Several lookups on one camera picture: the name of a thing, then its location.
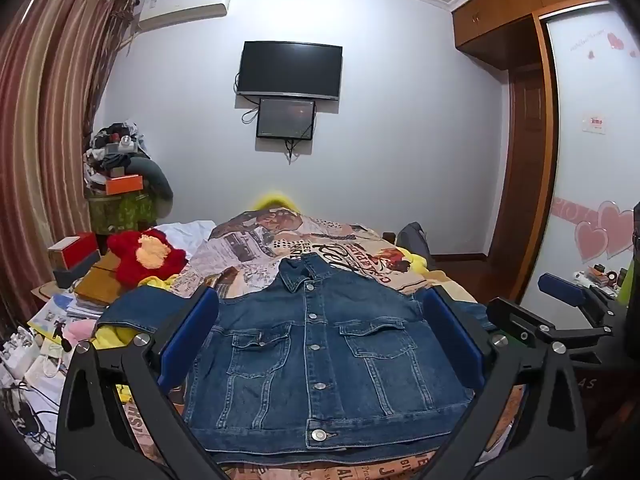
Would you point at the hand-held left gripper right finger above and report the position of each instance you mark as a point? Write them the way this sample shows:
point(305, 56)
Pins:
point(454, 335)

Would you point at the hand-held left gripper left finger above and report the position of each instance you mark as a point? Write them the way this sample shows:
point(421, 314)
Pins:
point(189, 332)

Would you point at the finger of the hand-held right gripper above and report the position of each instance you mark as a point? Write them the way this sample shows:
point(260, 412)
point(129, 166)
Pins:
point(515, 317)
point(562, 289)

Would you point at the blue denim jacket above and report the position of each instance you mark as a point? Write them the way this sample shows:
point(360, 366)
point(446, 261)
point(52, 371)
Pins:
point(320, 350)

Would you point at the small shelf items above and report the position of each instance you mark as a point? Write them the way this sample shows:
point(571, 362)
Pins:
point(600, 277)

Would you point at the red plush toy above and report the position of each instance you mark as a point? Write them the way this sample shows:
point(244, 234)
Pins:
point(145, 255)

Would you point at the white cloth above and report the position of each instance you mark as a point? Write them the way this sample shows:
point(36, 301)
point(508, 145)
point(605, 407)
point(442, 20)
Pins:
point(187, 232)

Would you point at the dark grey bag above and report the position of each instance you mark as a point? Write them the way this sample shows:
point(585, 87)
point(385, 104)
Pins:
point(414, 240)

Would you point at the brown wooden box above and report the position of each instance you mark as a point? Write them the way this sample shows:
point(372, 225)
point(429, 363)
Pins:
point(100, 280)

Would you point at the printed blanket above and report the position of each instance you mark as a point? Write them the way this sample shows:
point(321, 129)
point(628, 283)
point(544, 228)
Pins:
point(260, 255)

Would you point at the wooden bedpost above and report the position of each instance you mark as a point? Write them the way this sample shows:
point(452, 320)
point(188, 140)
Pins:
point(388, 237)

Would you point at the wooden room door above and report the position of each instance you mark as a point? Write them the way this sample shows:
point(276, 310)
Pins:
point(525, 170)

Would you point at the dark blue box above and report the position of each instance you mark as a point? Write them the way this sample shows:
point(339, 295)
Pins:
point(75, 272)

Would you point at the white sliding door with hearts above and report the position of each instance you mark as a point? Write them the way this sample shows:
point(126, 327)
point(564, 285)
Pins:
point(595, 160)

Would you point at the stack of papers and books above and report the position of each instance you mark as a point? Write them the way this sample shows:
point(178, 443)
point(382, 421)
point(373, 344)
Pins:
point(55, 312)

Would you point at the green patterned cabinet cover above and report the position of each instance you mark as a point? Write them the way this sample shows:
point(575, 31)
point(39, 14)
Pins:
point(122, 210)

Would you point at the red box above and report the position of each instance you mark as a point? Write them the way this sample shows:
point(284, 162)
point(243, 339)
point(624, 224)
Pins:
point(72, 250)

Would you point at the dark grey cushion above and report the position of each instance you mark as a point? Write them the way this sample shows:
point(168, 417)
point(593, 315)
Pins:
point(157, 177)

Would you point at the orange box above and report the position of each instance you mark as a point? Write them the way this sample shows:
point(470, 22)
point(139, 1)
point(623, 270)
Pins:
point(122, 185)

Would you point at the pile of clutter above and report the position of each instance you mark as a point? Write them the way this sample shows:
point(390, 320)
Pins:
point(112, 147)

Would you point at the striped brown curtain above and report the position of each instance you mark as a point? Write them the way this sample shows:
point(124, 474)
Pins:
point(45, 125)

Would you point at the wooden wardrobe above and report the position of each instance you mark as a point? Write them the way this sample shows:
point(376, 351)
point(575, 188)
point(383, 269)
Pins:
point(510, 10)

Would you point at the white air conditioner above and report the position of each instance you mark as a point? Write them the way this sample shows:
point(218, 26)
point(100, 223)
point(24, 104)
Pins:
point(182, 7)

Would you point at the small black wall monitor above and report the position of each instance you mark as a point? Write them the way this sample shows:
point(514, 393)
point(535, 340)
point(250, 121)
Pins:
point(285, 118)

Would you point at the black wall television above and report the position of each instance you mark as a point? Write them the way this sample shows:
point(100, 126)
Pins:
point(290, 70)

